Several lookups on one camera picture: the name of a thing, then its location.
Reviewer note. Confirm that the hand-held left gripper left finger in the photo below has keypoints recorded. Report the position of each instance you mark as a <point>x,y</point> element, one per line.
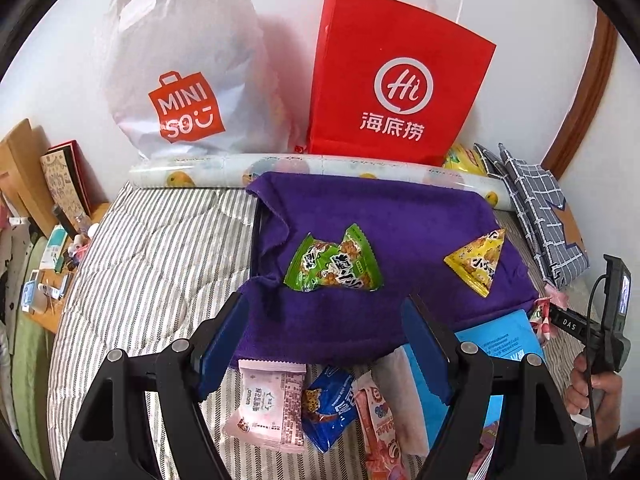
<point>227,332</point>

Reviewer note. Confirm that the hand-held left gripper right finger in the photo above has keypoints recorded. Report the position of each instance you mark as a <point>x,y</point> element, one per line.
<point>420,332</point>

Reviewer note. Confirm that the pale pink snack packet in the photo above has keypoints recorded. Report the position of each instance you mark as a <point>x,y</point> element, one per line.
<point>265,405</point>

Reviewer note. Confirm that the yellow triangular snack packet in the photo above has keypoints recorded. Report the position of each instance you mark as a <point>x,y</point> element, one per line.
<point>477,262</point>

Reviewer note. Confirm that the green snack packet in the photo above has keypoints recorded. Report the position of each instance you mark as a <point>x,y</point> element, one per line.
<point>362,260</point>
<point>312,265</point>

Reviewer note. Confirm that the long pink snack packet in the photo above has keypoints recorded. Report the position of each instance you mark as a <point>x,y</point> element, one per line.
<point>377,425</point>

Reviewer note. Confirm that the blue snack packet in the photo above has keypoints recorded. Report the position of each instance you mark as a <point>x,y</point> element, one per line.
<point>330,405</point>

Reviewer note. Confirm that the pink cartoon snack bag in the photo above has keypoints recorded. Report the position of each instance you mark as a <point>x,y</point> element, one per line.
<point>487,450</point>

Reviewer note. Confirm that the purple towel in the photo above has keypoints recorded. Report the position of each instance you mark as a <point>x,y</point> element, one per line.
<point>375,200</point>

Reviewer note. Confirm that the person's right forearm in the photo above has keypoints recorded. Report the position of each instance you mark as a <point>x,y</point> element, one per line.
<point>620,460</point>

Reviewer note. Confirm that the person's right hand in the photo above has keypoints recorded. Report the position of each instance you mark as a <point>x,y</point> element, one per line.
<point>610,400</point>

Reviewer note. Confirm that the small pink candy wrapper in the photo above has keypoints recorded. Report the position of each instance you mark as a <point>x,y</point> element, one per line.
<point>545,320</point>

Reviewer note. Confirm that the blue tissue pack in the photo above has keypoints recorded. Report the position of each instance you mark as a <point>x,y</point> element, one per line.
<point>500,335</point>

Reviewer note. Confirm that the striped bed quilt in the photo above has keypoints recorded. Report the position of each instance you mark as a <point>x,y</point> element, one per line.
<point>150,270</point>

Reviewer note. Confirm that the grey checked cloth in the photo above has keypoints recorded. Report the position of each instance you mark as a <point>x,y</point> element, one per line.
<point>540,210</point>

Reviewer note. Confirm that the wooden bedside table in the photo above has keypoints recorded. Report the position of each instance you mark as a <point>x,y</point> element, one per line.
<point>52,317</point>

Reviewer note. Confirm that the green cloth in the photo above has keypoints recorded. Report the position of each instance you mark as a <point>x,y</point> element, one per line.
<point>30,360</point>

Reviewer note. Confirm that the patterned notebook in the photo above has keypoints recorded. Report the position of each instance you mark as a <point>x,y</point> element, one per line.
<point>62,180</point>

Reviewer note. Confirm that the wooden headboard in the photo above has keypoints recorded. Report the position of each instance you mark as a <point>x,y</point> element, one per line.
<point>22,170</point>

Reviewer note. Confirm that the red paper bag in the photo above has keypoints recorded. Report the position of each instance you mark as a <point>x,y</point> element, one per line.
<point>400,60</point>

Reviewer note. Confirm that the white plastic shopping bag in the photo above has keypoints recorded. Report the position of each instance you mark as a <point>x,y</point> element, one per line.
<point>200,60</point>

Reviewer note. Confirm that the wooden door frame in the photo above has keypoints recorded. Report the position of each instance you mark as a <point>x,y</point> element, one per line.
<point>590,90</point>

